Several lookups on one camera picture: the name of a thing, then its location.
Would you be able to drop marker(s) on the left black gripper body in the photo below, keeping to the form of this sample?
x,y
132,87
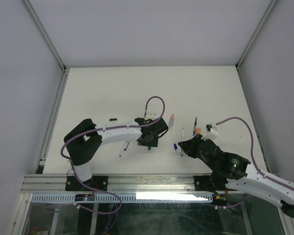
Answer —
x,y
152,142

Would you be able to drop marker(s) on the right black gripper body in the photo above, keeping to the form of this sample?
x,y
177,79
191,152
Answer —
x,y
191,150

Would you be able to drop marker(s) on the white marker green end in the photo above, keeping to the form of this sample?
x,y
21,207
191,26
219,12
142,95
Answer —
x,y
126,145

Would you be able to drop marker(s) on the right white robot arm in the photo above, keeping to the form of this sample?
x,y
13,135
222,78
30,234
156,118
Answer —
x,y
232,171

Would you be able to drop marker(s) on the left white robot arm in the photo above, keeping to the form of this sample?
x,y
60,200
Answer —
x,y
85,139

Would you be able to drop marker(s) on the orange pen cap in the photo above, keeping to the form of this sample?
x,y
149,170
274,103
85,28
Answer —
x,y
198,131

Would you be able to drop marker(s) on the orange tip clear marker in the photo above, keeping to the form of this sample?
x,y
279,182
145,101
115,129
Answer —
x,y
171,122

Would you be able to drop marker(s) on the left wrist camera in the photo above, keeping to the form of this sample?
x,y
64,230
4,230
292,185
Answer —
x,y
149,114

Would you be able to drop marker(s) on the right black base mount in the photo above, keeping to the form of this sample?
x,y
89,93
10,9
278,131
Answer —
x,y
209,183

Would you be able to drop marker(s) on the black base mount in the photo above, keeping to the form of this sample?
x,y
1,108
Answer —
x,y
209,183
98,182

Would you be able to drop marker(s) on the slotted cable duct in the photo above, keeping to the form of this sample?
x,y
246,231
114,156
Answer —
x,y
138,197

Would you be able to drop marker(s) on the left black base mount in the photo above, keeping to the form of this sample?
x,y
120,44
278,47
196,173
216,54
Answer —
x,y
98,182

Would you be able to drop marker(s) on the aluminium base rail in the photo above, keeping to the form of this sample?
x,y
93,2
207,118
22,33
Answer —
x,y
117,183

